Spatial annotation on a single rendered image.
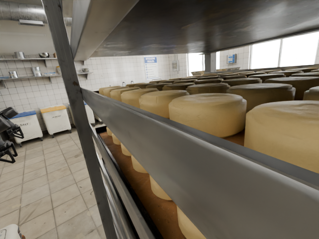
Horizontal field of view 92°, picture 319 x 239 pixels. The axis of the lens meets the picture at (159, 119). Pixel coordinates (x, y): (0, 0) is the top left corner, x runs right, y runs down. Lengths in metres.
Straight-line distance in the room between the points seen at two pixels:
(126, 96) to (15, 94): 5.17
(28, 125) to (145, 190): 4.61
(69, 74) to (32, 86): 4.92
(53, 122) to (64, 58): 4.38
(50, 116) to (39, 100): 0.77
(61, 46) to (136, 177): 0.31
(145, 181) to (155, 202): 0.04
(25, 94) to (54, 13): 4.94
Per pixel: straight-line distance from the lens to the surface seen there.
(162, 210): 0.18
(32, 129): 4.78
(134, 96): 0.18
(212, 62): 0.61
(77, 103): 0.41
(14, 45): 5.41
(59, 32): 0.41
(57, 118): 4.75
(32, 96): 5.33
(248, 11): 0.20
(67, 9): 0.41
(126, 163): 0.25
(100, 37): 0.21
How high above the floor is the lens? 1.35
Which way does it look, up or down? 17 degrees down
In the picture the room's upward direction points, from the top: 6 degrees counter-clockwise
